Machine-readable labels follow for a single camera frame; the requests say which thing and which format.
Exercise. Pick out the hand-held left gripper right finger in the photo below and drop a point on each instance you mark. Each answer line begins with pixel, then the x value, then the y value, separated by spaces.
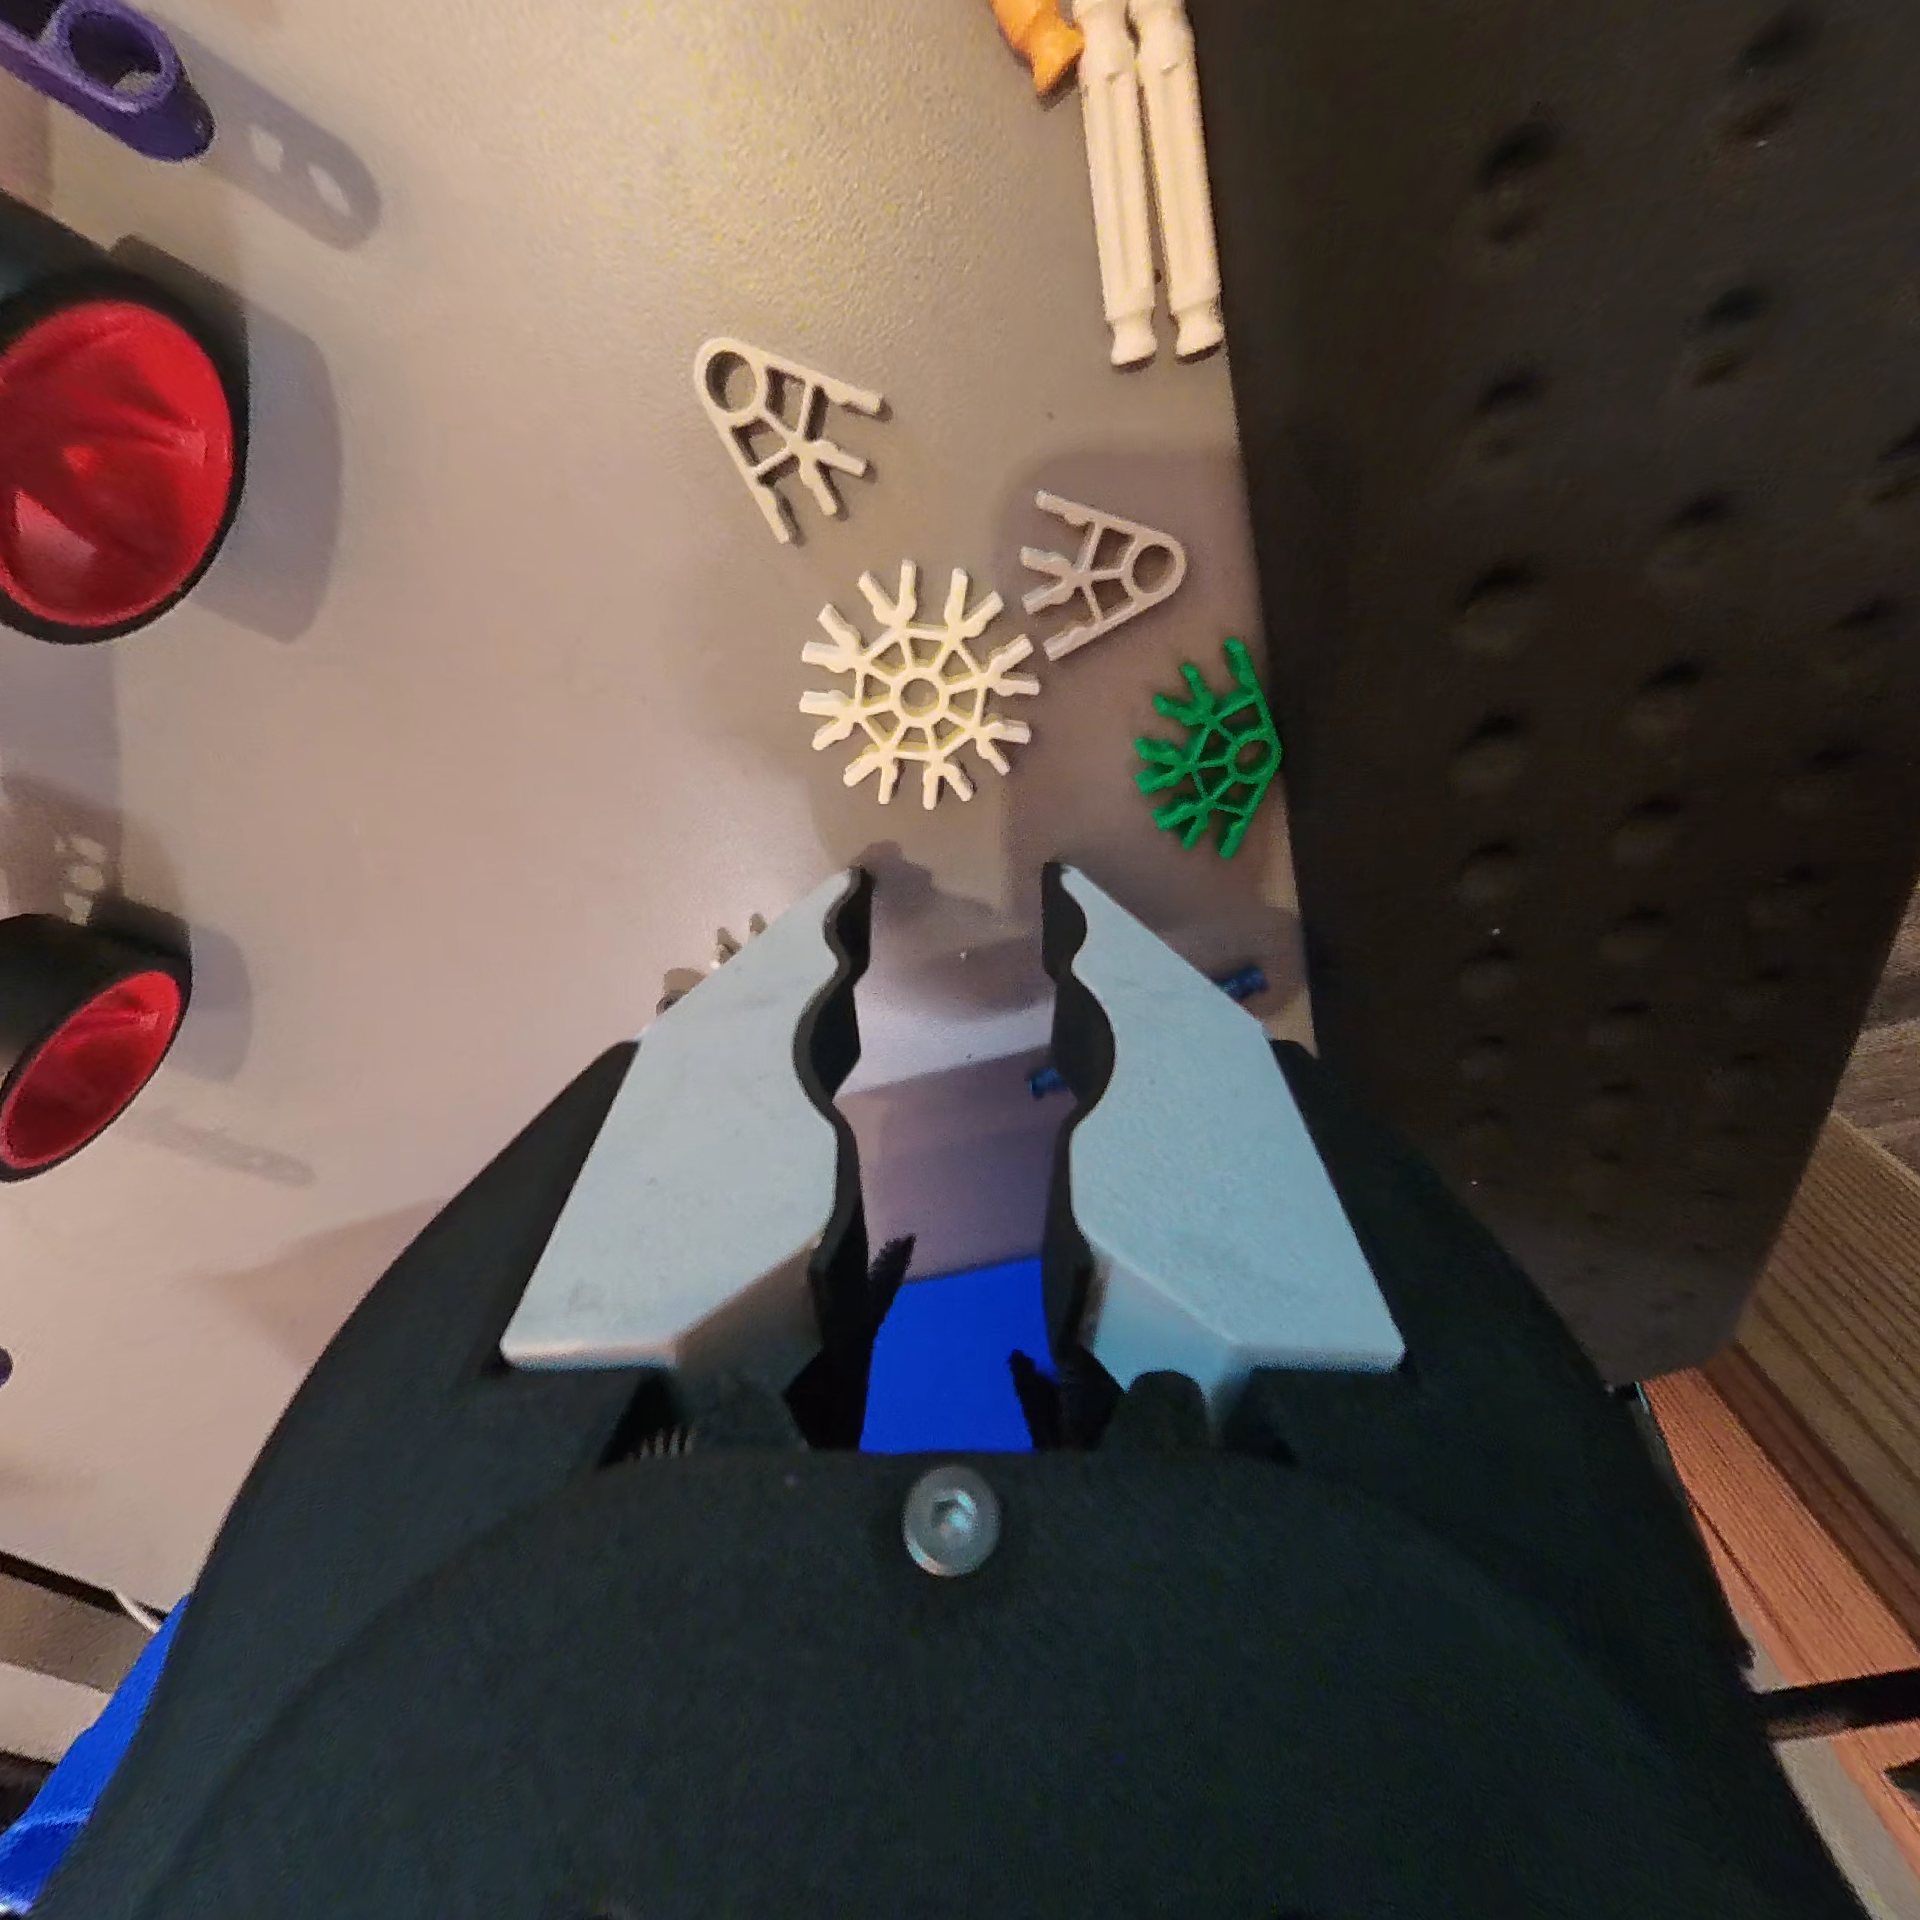
pixel 1235 1197

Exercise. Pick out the light grey wedge connector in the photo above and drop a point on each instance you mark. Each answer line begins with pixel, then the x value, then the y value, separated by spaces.
pixel 746 459
pixel 1119 618
pixel 725 949

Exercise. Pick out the yellow rod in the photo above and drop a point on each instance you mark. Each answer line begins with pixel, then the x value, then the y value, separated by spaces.
pixel 1038 44

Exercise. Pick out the green fan connector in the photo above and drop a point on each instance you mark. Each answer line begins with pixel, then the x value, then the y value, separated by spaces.
pixel 1271 750

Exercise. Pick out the black perforated panel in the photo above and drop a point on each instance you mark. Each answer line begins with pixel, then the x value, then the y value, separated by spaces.
pixel 1495 595

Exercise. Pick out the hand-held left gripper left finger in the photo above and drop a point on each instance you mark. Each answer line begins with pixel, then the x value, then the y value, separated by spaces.
pixel 676 1197

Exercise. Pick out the purple connector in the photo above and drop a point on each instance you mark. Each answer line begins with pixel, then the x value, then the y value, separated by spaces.
pixel 41 61

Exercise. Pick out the blue storage bin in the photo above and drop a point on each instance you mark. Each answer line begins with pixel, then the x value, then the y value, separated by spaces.
pixel 944 1355

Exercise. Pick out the white snowflake connector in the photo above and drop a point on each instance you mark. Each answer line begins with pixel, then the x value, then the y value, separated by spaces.
pixel 908 623

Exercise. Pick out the red and green toy model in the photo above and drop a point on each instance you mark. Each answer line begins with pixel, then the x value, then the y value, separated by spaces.
pixel 150 343

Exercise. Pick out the black wheel red hub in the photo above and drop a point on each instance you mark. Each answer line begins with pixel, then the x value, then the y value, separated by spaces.
pixel 91 1082
pixel 123 454

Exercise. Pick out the pair of white rods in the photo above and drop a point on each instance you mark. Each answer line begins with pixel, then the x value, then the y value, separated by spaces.
pixel 1119 179

